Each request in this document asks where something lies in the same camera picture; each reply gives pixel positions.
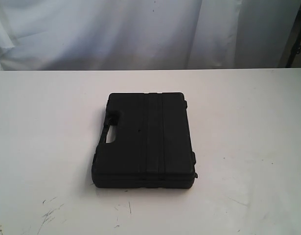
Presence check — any white backdrop curtain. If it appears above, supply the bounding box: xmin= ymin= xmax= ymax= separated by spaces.
xmin=0 ymin=0 xmax=301 ymax=71

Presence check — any black metal stand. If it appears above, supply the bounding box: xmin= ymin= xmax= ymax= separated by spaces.
xmin=285 ymin=5 xmax=301 ymax=68

